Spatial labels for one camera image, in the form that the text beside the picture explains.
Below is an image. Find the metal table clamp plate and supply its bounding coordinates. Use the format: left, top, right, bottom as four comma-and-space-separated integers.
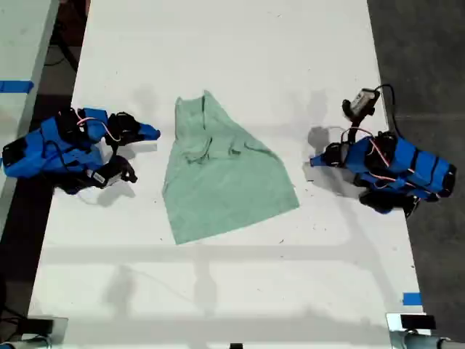
20, 316, 70, 345
385, 312, 432, 336

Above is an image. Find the short blue tape strip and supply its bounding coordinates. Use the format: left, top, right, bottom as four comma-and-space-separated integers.
402, 292, 424, 307

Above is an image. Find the black camera box white label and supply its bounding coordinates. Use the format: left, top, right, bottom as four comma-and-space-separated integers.
341, 88, 381, 119
86, 167, 123, 190

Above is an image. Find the pale green T-shirt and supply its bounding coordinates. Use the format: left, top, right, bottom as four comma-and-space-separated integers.
161, 89, 301, 246

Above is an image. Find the black floor cable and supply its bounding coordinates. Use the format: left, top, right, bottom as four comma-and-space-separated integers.
45, 34, 80, 73

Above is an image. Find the grey metal pipe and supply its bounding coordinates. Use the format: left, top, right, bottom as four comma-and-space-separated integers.
391, 332, 465, 349

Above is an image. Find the white side table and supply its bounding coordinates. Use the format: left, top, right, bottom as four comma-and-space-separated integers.
0, 0, 61, 233

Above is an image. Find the long blue tape strip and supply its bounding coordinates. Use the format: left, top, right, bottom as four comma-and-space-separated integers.
0, 80, 35, 94

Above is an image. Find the black camera stalk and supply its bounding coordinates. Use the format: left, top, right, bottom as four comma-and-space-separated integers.
110, 155, 139, 183
344, 114, 368, 145

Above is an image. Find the black camera cable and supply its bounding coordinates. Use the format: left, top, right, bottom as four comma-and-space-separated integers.
373, 84, 400, 138
43, 140, 92, 182

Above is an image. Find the small black box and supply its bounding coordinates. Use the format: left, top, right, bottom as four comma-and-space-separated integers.
400, 314, 437, 330
27, 318, 55, 335

